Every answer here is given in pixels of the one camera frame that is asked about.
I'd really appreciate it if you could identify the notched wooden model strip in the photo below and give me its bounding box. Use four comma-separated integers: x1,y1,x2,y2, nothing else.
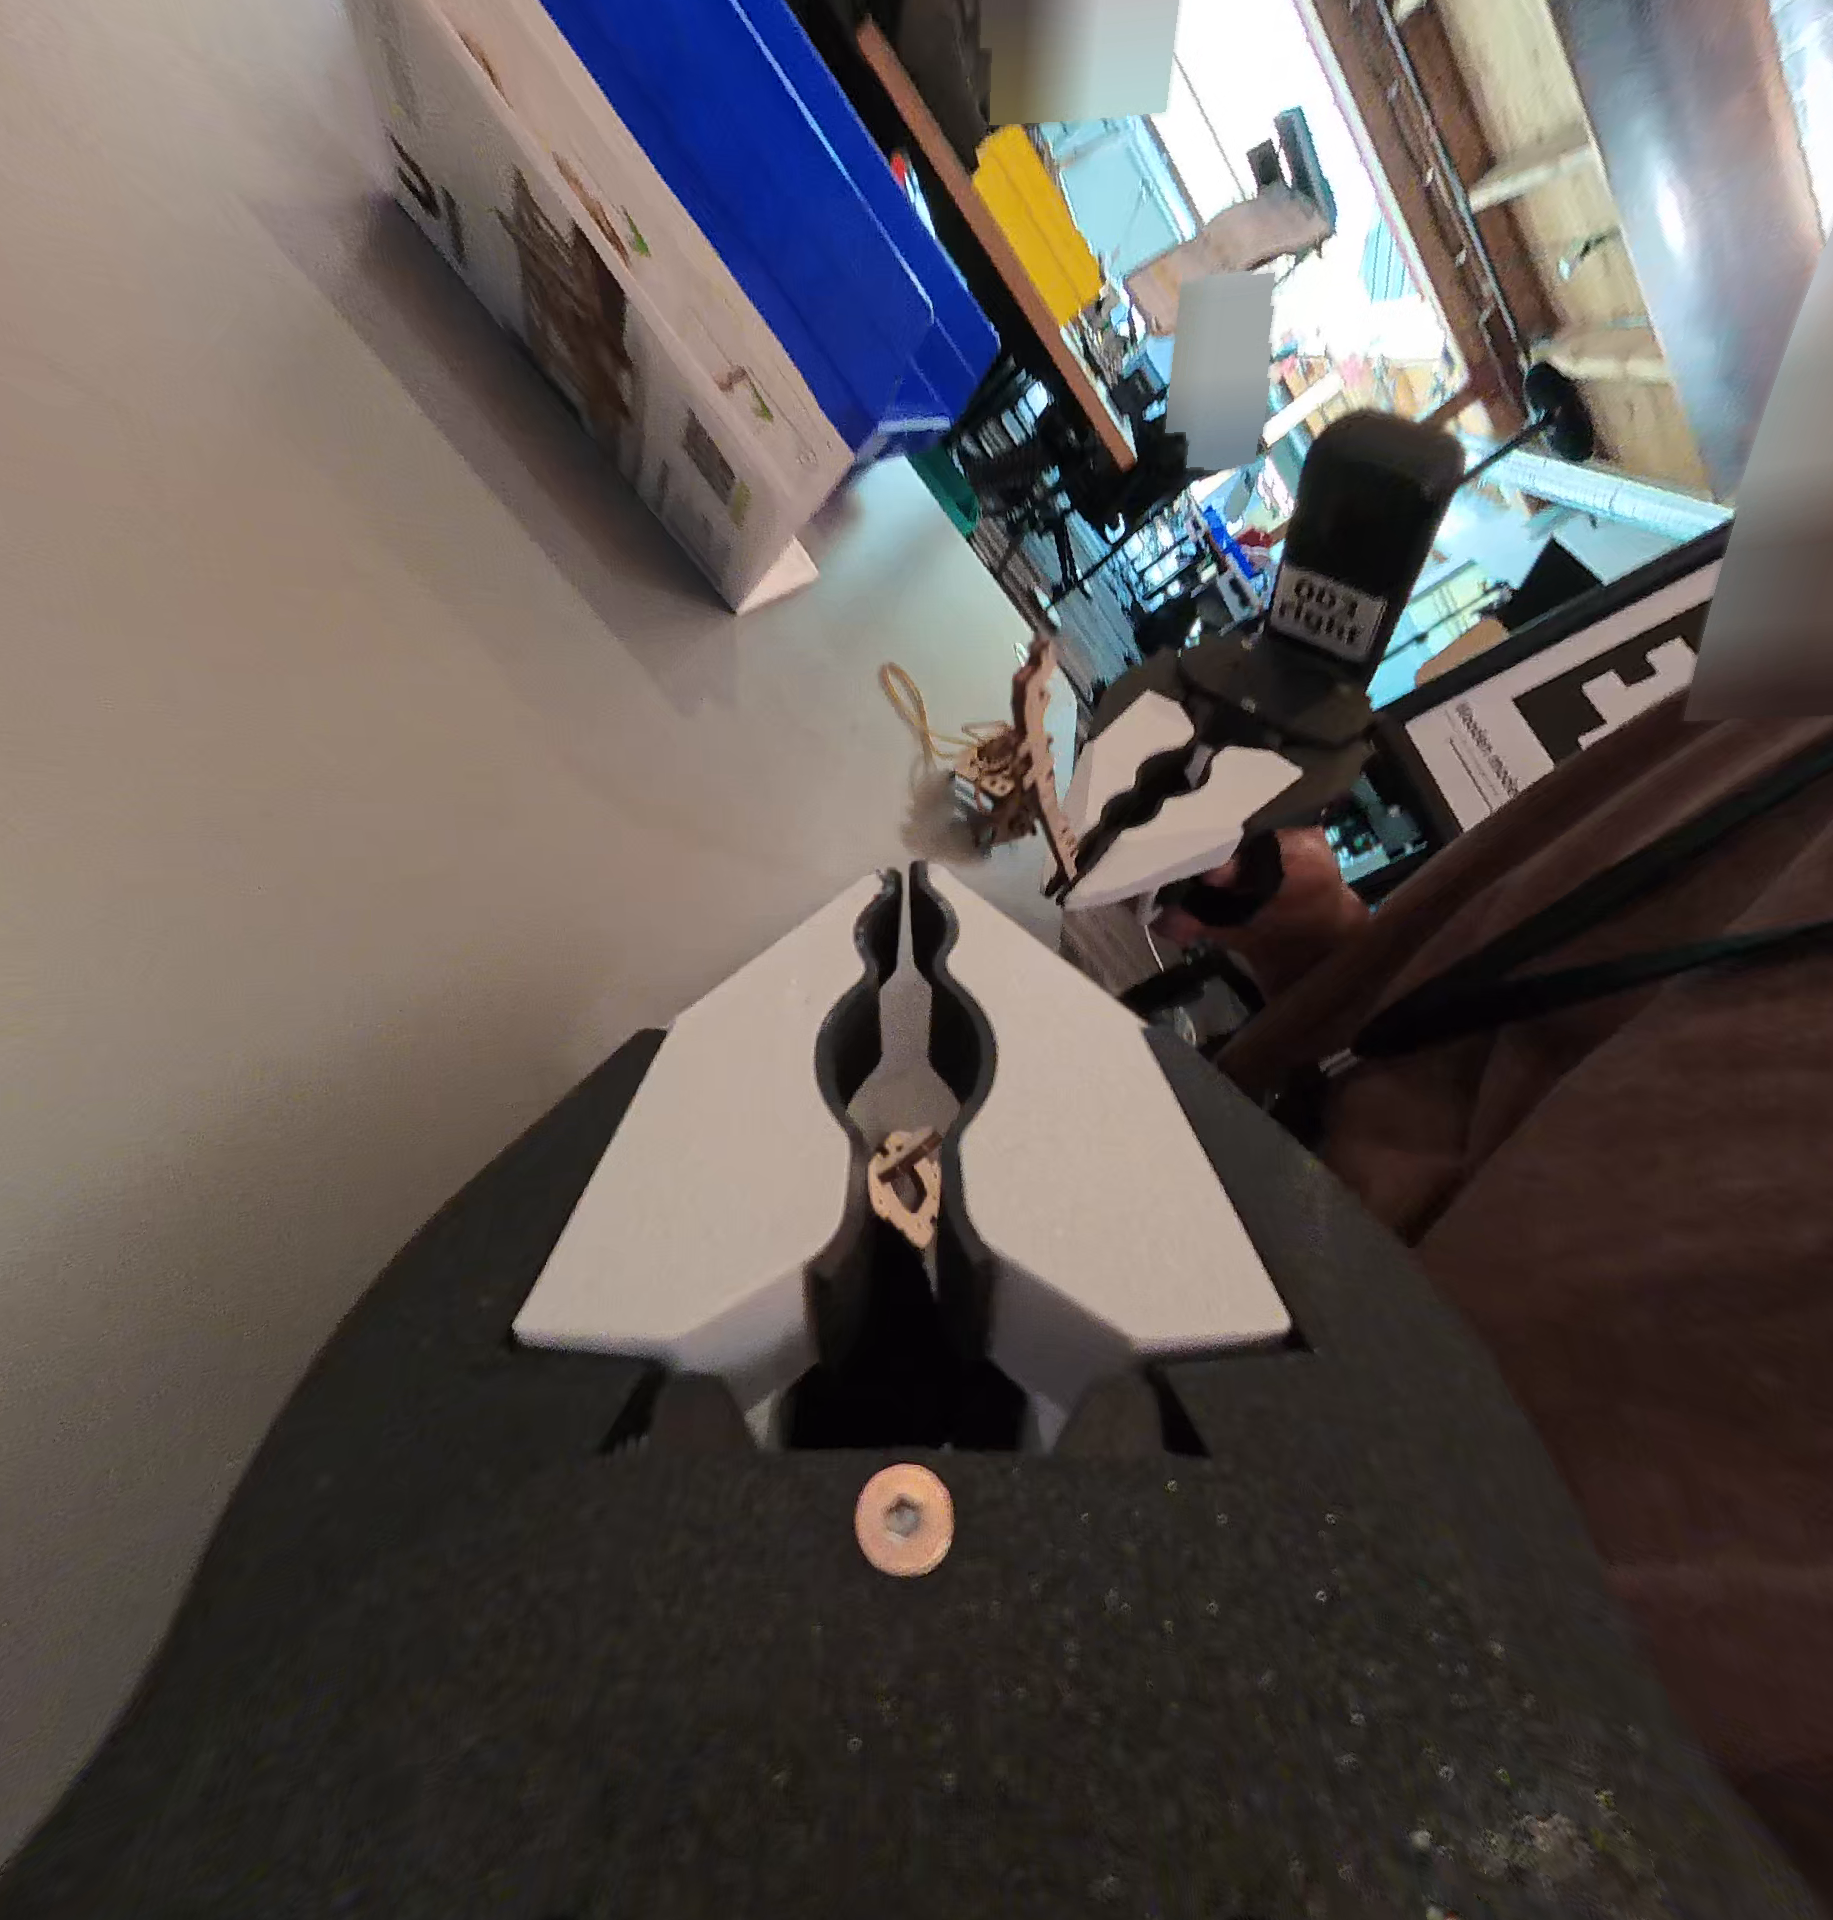
1003,635,1087,902

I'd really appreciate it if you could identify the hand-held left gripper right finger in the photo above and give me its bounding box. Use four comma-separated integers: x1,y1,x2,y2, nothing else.
909,863,1296,1448

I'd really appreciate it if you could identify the person's right hand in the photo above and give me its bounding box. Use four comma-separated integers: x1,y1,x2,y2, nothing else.
1153,827,1377,995

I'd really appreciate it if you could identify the black framed marker sign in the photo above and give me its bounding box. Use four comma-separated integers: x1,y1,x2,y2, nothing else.
1371,553,1739,845

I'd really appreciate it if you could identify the white printed cardboard box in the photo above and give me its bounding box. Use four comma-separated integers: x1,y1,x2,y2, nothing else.
350,0,847,615

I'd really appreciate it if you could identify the black round-base stand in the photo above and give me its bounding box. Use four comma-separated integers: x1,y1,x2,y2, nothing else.
1453,358,1596,484

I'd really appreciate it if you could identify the blue plastic bin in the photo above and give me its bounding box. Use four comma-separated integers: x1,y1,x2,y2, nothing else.
538,0,1003,455

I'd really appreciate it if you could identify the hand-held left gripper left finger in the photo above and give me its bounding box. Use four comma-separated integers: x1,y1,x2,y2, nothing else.
512,865,905,1448

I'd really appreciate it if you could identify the dark round ceiling duct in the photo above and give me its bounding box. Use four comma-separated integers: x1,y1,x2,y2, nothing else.
1551,0,1831,494

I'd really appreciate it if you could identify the silver spiral ceiling duct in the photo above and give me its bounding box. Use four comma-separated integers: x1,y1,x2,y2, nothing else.
1469,445,1739,533

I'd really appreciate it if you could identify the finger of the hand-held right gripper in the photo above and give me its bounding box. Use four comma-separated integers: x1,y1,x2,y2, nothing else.
1062,748,1306,913
1059,690,1205,868

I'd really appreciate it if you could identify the small wooden model piece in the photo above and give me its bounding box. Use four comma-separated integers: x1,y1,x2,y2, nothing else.
867,1131,947,1249

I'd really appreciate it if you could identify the yellow plastic bin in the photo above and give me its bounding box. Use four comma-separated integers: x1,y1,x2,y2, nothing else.
970,124,1108,326

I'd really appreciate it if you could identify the wooden workbench top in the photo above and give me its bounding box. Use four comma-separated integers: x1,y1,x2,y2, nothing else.
856,17,1147,471

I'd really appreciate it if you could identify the yellow rubber band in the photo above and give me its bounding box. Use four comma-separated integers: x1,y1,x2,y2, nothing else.
874,661,968,770

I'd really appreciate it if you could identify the small wooden model assembly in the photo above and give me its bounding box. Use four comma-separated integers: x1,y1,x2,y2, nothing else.
938,715,1042,859

